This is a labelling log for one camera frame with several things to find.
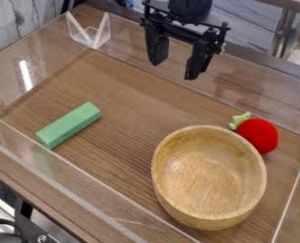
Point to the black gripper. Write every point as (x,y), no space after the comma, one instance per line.
(185,20)

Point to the red plush strawberry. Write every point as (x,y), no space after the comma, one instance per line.
(259,131)

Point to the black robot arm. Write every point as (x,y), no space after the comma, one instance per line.
(183,19)

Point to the green rectangular block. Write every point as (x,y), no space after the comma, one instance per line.
(65,127)

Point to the wooden bowl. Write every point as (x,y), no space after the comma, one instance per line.
(209,177)

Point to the black table leg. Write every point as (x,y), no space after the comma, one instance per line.
(33,233)

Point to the clear acrylic corner bracket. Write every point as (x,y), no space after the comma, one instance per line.
(92,37)

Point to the clear acrylic tray wall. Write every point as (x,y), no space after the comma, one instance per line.
(89,208)

